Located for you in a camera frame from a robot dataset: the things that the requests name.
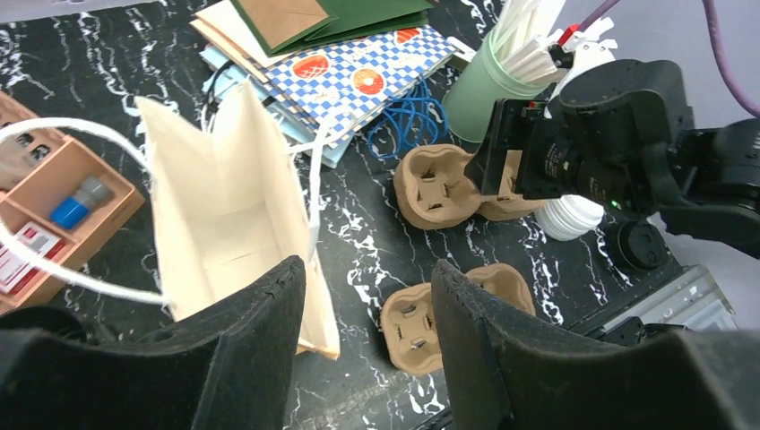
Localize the green cup with straws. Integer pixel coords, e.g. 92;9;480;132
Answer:
443;1;567;142

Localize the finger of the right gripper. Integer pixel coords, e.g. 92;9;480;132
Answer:
464;99;536;197

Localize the blue checkered paper bag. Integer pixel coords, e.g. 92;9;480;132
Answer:
198;24;460;168

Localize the stack of pulp cup carriers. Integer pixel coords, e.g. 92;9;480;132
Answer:
393;143;547;230

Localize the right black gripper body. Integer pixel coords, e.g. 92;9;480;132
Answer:
516;59;690;215

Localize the orange plastic desk organizer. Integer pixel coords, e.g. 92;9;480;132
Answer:
0;89;146;315

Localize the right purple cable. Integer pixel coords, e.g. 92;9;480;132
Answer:
578;0;760;118

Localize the kraft paper takeout bag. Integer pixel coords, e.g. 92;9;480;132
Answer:
0;80;358;361

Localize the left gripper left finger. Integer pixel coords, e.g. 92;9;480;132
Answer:
1;256;306;429

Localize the blue cord bag handle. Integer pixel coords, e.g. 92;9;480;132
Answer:
366;79;449;159

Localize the red white card box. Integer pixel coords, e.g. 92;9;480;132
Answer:
0;222;67;297

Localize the single pulp cup carrier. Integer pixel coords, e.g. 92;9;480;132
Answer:
379;263;536;376

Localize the black cup lid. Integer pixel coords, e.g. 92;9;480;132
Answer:
605;220;670;273

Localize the stack of white cup lids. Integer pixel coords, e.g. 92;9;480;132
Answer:
535;195;605;241

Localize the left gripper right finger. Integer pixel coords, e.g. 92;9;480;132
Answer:
431;260;759;429

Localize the green paper bag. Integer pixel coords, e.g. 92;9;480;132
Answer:
232;0;434;55

